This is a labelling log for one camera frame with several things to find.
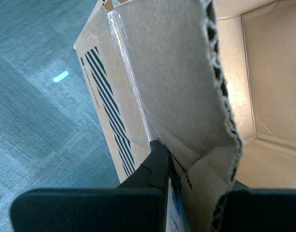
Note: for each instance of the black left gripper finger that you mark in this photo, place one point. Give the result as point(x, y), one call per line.
point(264, 210)
point(90, 210)

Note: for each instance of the brown cardboard box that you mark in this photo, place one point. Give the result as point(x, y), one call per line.
point(174, 84)

